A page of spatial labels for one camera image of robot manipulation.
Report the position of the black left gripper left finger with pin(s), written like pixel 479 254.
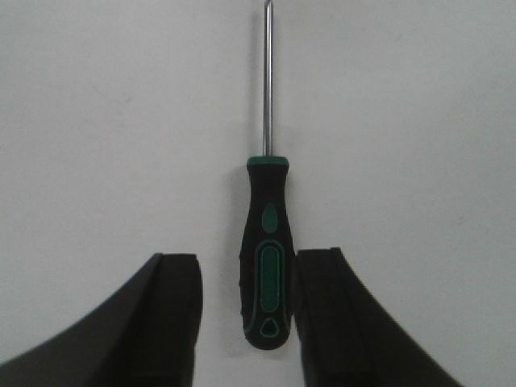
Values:
pixel 143 335

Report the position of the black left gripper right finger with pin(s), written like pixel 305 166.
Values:
pixel 347 337

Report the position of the green black screwdriver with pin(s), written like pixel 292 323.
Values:
pixel 266 253

